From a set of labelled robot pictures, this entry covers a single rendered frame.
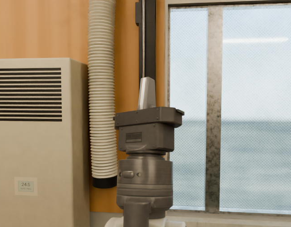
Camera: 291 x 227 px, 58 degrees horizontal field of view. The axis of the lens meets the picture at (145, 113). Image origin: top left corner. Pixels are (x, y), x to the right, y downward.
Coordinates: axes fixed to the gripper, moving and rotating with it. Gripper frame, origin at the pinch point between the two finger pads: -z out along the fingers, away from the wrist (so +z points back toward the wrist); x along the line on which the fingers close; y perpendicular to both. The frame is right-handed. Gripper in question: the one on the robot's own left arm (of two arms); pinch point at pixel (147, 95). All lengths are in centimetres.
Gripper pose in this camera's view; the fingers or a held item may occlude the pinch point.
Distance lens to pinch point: 44.8
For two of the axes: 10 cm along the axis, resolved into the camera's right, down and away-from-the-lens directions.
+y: -5.8, -2.0, -7.9
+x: 8.2, -1.1, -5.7
